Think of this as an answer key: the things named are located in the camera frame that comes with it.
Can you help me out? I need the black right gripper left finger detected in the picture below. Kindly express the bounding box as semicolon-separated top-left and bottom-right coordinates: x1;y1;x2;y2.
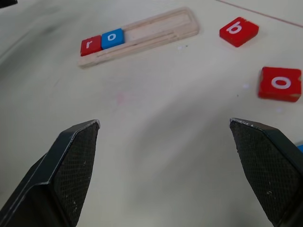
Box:
0;119;100;227

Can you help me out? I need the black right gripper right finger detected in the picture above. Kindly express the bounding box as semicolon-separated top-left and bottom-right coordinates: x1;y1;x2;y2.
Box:
229;117;303;227

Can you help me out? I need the red letter o tile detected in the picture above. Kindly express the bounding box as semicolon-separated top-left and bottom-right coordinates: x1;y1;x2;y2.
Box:
257;66;303;103

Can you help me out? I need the red letter r tile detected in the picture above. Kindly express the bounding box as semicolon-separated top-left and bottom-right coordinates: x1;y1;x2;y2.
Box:
80;35;103;57

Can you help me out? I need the red letter b tile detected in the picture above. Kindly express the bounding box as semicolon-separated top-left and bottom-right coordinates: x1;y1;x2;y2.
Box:
219;17;259;48

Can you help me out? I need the blue letter o tile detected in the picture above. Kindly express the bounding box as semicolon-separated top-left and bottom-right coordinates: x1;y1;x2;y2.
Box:
100;28;125;50

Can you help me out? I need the light wooden letter tray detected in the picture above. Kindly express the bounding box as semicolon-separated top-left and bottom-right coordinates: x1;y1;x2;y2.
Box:
77;7;199;69

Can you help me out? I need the black object at corner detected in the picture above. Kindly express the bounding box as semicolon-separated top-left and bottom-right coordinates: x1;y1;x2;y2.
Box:
0;0;18;9

